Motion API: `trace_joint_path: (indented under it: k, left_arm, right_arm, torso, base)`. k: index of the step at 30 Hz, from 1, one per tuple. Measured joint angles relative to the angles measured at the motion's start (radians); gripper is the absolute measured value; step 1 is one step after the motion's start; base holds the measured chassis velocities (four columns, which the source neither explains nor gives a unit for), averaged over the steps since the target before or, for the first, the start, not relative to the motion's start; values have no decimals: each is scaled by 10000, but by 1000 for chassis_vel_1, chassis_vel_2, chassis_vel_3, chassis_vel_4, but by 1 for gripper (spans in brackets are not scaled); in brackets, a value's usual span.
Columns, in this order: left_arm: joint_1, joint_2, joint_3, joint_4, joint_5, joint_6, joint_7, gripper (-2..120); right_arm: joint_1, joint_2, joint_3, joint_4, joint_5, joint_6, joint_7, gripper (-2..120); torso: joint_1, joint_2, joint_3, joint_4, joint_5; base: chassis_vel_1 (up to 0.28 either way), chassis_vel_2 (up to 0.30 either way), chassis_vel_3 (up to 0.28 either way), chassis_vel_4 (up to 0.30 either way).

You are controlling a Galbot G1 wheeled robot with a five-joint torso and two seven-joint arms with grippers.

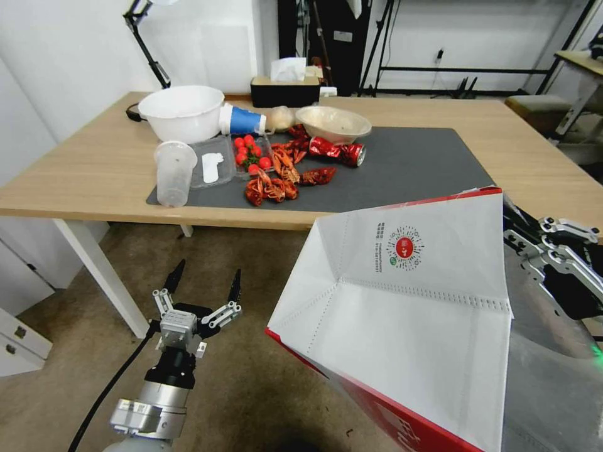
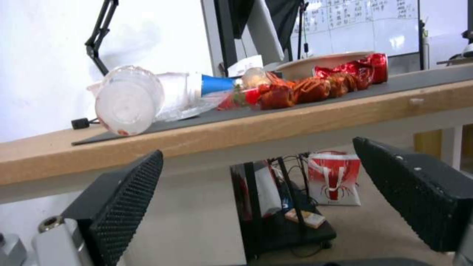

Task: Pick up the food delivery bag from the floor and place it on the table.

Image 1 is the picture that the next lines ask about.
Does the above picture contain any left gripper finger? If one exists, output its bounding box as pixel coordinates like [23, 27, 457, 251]
[151, 259, 186, 322]
[200, 269, 244, 330]

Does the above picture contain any black metal stand frame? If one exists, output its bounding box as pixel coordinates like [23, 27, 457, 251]
[357, 0, 599, 97]

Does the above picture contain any red white food delivery bag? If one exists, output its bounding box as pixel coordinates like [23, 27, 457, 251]
[264, 186, 514, 452]

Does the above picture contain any clear plastic clamshell container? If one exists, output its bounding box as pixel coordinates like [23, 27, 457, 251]
[190, 134, 279, 189]

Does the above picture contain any beige stool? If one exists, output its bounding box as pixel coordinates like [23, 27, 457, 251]
[504, 95, 573, 135]

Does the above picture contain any large white plastic bowl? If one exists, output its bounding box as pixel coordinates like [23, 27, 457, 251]
[138, 85, 225, 144]

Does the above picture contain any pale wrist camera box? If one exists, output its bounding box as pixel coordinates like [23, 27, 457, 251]
[160, 309, 208, 357]

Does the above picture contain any black fabric backdrop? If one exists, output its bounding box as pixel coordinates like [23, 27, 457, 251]
[278, 0, 374, 97]

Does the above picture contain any white paper scrap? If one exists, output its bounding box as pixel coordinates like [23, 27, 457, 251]
[201, 153, 226, 183]

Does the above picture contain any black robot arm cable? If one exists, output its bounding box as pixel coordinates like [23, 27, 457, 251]
[67, 319, 163, 452]

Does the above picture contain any clear plastic cup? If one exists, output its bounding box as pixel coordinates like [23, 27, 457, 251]
[154, 139, 198, 208]

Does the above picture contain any dark grey table mat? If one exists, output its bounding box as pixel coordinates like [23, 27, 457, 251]
[146, 126, 496, 208]

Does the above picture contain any wooden table with white legs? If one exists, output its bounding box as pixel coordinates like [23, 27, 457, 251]
[0, 90, 603, 340]

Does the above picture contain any clear plastic bowl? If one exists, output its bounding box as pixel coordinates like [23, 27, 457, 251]
[295, 105, 372, 146]

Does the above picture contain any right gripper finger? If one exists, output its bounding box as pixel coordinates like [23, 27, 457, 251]
[502, 193, 603, 245]
[502, 229, 603, 295]

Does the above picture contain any white drawer cabinet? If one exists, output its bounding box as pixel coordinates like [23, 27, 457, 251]
[0, 218, 110, 377]

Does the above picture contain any wooden side table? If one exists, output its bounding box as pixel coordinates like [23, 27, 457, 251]
[555, 46, 603, 137]

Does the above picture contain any crushed red drink can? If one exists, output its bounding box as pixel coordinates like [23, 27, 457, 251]
[308, 136, 367, 168]

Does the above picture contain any black tissue box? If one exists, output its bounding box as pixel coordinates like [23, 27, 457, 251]
[250, 75, 322, 109]

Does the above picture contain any white tissue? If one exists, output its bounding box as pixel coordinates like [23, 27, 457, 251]
[269, 58, 307, 83]

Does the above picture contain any blue white paper cup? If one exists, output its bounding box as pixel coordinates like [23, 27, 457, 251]
[219, 103, 268, 137]

